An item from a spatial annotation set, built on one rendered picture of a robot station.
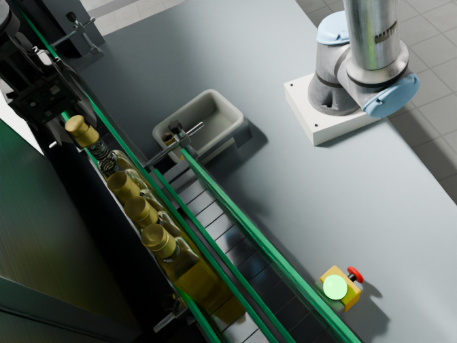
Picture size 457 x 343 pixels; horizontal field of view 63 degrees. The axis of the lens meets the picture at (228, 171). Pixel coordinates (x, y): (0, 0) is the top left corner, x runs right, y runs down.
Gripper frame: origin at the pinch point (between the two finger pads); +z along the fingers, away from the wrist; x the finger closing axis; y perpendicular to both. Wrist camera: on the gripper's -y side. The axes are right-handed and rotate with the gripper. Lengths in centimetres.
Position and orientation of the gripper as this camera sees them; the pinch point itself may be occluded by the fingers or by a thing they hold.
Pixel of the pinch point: (77, 126)
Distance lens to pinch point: 64.5
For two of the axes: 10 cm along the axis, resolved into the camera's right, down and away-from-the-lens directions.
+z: 2.3, 5.2, 8.2
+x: 7.9, -6.0, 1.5
